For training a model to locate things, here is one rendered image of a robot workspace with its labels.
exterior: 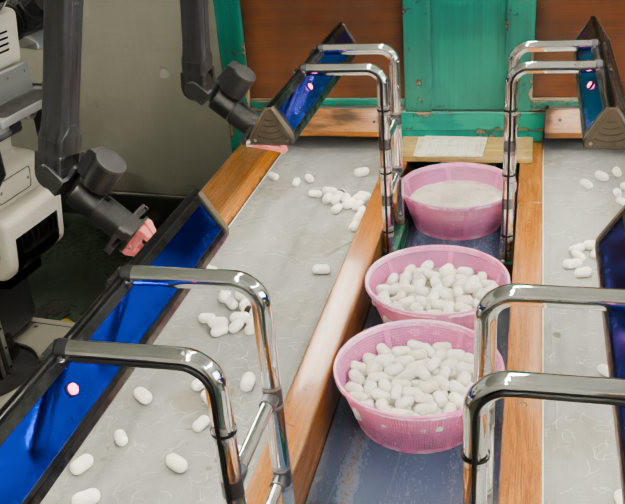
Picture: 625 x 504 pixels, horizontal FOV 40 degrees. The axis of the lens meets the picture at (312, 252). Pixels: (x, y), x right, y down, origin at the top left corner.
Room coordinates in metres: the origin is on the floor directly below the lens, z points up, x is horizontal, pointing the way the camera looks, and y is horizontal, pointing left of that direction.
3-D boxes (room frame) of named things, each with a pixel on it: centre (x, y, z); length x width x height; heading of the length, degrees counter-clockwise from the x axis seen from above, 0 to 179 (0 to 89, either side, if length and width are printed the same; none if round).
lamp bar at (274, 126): (1.72, -0.03, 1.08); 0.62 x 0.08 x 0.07; 164
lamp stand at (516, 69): (1.58, -0.49, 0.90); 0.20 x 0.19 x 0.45; 164
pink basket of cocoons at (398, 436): (1.11, -0.15, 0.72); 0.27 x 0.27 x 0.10
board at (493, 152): (2.02, -0.40, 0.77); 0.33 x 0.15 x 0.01; 74
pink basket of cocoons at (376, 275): (1.38, -0.23, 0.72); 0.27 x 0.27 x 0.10
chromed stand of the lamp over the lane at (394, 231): (1.69, -0.10, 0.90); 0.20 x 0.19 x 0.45; 164
